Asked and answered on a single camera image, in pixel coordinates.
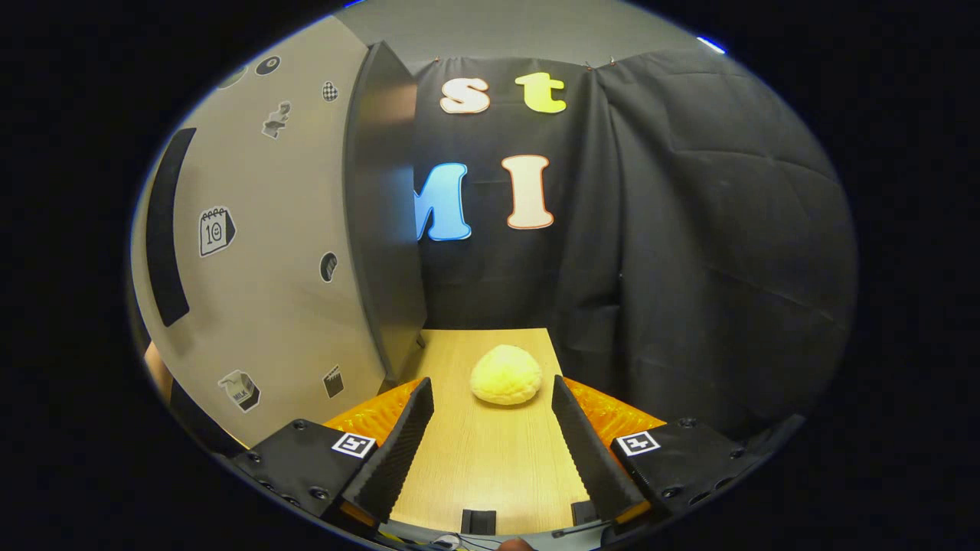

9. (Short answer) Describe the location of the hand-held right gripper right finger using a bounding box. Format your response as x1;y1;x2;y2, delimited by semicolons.
551;375;766;527

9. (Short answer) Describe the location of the yellow toy bread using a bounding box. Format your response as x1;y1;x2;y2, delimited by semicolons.
469;344;543;406

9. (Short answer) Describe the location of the black cabinet door handle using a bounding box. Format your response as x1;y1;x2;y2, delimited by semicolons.
145;128;198;328

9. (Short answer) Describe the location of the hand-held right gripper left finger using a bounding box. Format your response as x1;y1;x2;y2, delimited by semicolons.
234;377;436;529

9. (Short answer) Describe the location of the white cabinet door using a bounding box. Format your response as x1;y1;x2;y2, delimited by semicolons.
130;15;387;448

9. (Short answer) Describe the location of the black backdrop cloth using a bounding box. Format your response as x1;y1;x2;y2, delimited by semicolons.
413;50;858;452

